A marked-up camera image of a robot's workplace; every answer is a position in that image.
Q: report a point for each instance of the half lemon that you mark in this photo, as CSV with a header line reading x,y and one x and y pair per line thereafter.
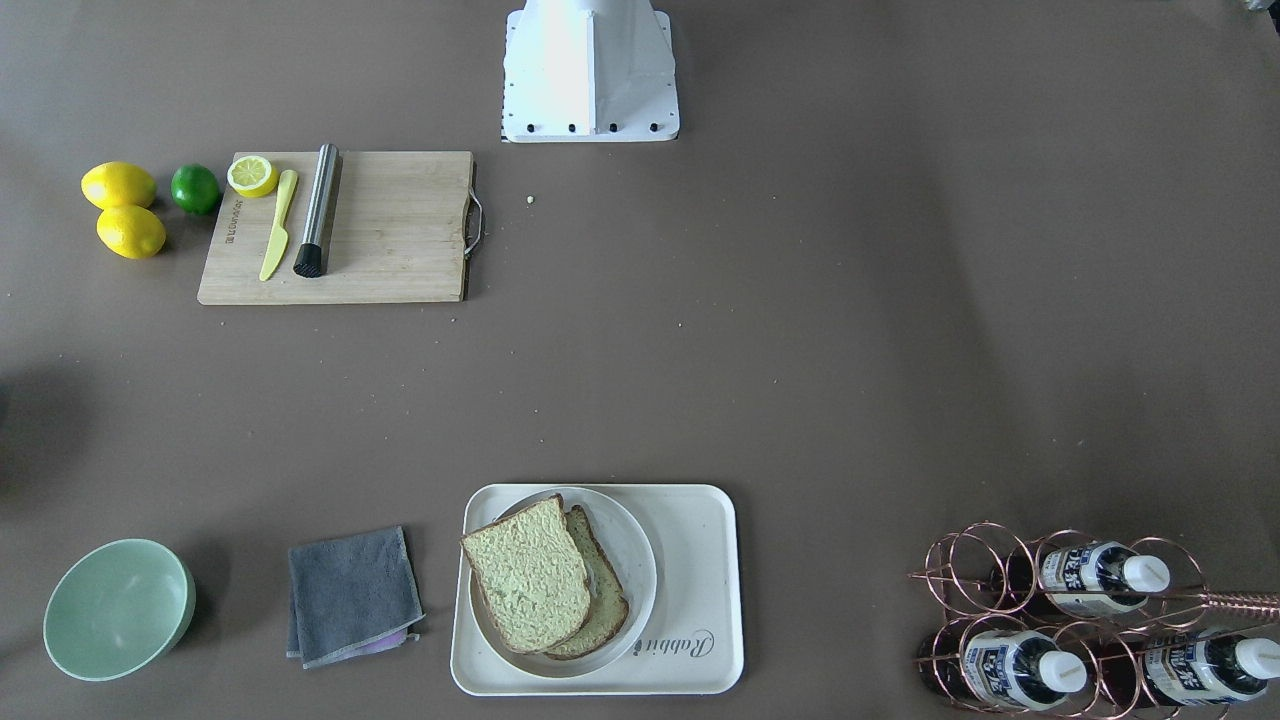
x,y
253,176

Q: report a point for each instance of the whole lemon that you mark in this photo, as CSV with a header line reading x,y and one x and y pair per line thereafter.
x,y
118,183
131,232

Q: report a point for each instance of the grey folded cloth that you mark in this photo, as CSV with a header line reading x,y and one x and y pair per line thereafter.
x,y
350,597

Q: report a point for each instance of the whole lemon upper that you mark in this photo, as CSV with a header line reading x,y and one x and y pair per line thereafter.
x,y
118,183

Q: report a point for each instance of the cream rabbit tray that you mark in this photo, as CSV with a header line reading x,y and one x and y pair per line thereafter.
x,y
693,644

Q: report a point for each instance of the bread slice under egg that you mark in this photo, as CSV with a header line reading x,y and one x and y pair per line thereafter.
x,y
609,608

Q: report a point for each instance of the copper wire bottle rack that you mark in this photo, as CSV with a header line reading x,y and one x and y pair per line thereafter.
x,y
1072,626

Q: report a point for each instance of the green lime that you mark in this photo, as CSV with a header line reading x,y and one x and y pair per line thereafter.
x,y
195,190

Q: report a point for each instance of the whole lemon lower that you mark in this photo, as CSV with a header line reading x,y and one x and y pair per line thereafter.
x,y
131,232

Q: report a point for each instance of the steel muddler black tip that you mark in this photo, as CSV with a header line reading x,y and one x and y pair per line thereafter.
x,y
310,261

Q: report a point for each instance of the mint green bowl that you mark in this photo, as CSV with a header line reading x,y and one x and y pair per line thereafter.
x,y
119,608

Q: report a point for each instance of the tea bottle front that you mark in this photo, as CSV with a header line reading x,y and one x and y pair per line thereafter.
x,y
989,668

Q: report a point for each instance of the tea bottle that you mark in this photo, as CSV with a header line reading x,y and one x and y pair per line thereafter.
x,y
1101,579
989,668
1189,669

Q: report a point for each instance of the white round plate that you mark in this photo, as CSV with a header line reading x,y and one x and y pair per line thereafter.
x,y
628,547

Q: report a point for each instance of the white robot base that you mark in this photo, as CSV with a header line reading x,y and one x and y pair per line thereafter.
x,y
589,72

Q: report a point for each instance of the bamboo cutting board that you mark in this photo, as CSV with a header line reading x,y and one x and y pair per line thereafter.
x,y
398,232

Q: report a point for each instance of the yellow plastic knife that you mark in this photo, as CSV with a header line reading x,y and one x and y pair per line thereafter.
x,y
278,236

